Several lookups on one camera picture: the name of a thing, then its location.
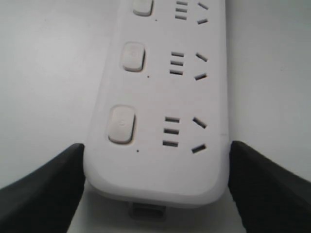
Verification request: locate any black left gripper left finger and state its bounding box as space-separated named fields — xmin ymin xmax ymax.
xmin=0 ymin=143 xmax=85 ymax=233

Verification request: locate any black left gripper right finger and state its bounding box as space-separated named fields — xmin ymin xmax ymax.
xmin=228 ymin=141 xmax=311 ymax=233

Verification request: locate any white five-outlet power strip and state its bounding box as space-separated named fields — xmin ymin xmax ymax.
xmin=84 ymin=0 xmax=230 ymax=220

